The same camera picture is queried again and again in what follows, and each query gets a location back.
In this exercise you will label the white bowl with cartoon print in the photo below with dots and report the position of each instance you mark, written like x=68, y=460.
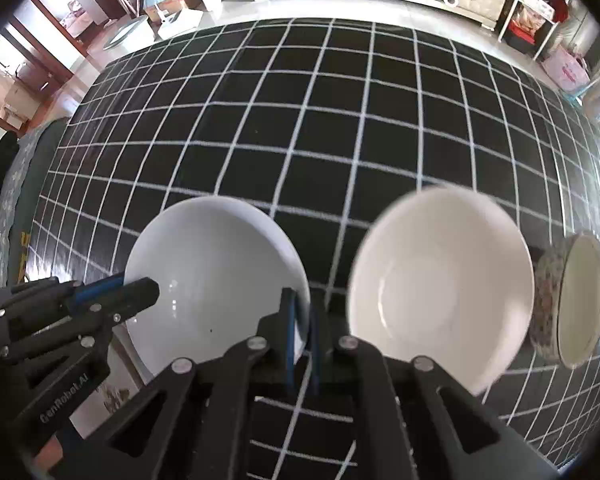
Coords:
x=221, y=264

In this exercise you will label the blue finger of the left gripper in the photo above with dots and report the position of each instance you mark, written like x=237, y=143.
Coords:
x=85, y=294
x=117, y=304

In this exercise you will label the grey embroidered sofa cover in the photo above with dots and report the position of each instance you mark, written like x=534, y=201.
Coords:
x=22, y=185

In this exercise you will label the white metal shelf rack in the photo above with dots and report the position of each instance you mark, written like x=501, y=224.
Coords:
x=528, y=25

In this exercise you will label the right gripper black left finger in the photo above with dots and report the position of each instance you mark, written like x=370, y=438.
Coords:
x=275, y=370

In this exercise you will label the floral patterned bowl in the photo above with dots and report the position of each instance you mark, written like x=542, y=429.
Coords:
x=565, y=322

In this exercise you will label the black white checkered tablecloth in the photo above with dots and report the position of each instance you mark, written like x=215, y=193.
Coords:
x=321, y=125

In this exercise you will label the pink tote bag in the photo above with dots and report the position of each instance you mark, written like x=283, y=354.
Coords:
x=565, y=70

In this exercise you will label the plain cream white bowl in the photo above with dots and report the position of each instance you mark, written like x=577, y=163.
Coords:
x=444, y=273

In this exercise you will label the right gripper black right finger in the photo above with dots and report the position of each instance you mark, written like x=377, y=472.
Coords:
x=325, y=330

